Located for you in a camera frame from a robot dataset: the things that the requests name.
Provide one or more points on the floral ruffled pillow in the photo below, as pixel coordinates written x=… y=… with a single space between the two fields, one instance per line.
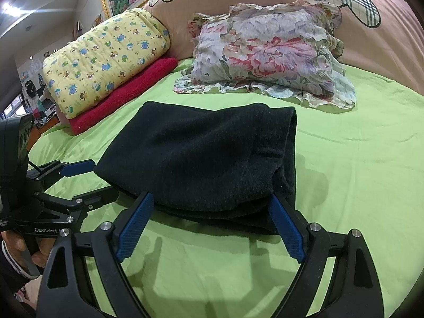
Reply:
x=285 y=51

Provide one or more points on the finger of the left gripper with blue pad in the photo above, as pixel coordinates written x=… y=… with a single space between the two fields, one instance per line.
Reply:
x=73 y=168

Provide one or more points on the yellow cartoon print quilt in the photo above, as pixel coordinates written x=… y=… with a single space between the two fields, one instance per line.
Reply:
x=88 y=69

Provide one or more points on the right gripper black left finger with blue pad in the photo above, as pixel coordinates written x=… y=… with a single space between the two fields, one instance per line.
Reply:
x=66 y=289

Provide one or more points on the red folded blanket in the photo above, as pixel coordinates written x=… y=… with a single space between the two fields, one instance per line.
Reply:
x=130 y=90

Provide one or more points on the black pants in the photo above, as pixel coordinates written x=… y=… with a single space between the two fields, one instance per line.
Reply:
x=220 y=168

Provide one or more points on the person's left hand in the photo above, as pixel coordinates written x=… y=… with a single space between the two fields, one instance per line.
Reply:
x=16 y=246

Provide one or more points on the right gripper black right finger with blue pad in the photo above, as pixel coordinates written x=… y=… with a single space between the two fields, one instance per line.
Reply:
x=354 y=289

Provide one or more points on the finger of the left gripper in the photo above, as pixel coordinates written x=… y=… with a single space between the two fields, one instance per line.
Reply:
x=86 y=200

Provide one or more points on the light green bed sheet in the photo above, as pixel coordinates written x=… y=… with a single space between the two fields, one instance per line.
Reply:
x=360 y=169

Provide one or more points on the pink plaid-heart duvet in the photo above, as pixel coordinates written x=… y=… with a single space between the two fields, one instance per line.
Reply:
x=380 y=36

